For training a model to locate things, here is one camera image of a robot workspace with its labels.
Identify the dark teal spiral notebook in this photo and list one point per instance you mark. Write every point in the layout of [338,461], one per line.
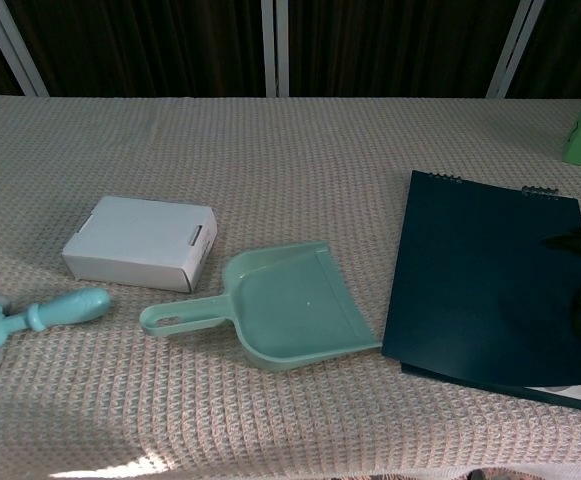
[480,280]

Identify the white cardboard box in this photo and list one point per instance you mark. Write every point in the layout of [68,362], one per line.
[135,240]

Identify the beige waffle tablecloth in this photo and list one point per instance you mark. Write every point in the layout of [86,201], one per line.
[220,150]

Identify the light blue toy hammer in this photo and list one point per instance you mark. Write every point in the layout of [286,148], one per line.
[65,307]

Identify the white frame post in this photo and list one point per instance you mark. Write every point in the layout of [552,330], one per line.
[276,50]
[15,50]
[515,50]

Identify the mint green dustpan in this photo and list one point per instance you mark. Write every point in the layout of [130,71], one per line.
[290,300]

